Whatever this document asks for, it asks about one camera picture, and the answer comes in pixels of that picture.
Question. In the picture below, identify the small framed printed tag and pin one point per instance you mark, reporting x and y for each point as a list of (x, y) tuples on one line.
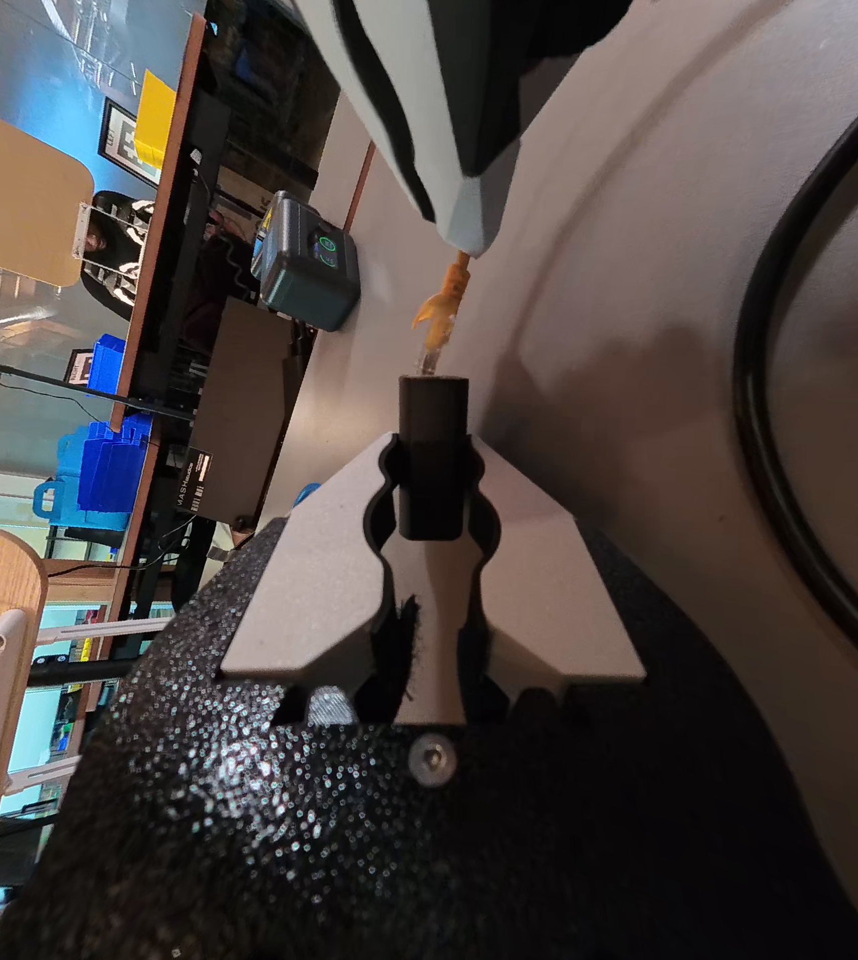
[(78, 367)]

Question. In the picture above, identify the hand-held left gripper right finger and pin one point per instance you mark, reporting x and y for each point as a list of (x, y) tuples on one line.
[(549, 592)]

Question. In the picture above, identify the tan rounded board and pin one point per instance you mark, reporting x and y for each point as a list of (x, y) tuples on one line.
[(24, 195)]

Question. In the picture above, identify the row of blue bins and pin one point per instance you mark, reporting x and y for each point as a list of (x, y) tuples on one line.
[(110, 465)]

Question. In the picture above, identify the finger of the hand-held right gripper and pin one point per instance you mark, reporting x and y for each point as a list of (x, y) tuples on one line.
[(444, 112), (339, 60)]

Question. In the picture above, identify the yellow paper sheet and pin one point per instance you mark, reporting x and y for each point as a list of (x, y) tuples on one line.
[(153, 120)]

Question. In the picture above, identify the brown edged desk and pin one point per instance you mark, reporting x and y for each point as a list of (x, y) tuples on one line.
[(166, 225)]

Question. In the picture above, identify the grey portable power station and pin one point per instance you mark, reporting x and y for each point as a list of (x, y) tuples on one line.
[(301, 292)]

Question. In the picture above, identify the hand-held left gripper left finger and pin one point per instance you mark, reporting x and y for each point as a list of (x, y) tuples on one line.
[(316, 577)]

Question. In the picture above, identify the black ethernet coupler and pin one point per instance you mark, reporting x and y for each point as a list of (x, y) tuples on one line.
[(432, 450)]

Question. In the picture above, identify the blue plastic bin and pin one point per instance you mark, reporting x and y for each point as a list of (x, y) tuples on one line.
[(108, 364)]

